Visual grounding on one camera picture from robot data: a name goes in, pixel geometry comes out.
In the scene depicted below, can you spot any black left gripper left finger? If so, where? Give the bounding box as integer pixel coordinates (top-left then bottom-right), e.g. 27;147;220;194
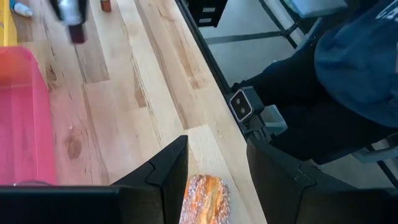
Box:
0;134;189;224

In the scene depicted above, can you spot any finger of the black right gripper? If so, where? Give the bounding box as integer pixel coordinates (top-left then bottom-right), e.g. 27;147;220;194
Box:
79;0;91;24
49;0;63;20

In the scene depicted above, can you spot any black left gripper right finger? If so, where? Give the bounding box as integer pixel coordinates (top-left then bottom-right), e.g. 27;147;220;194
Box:
246;138;398;224

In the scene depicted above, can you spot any small blue white marker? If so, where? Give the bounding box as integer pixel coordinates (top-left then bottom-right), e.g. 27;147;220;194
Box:
9;0;34;18

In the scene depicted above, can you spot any yellow plastic basket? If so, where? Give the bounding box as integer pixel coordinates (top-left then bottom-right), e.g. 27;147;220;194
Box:
0;0;19;47

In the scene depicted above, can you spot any sugar-coated bread loaf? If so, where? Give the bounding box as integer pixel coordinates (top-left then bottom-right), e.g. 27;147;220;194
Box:
178;174;231;224

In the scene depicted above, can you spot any pink plastic bin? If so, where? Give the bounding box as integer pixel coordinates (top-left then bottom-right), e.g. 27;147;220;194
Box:
0;45;57;186

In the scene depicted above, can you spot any black drawer unit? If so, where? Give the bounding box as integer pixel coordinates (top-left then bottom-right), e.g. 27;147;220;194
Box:
186;0;229;28

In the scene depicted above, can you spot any person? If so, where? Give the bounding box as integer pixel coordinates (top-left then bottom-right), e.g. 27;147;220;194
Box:
231;0;398;166

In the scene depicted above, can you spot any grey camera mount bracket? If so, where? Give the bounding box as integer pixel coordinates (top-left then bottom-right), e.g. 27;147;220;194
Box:
241;104;289;142

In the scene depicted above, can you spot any table-level camera box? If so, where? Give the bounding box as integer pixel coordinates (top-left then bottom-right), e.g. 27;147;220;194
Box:
229;86;265;123

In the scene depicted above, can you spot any black aluminium table frame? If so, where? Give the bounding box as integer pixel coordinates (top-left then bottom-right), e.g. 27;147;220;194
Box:
175;0;249;142

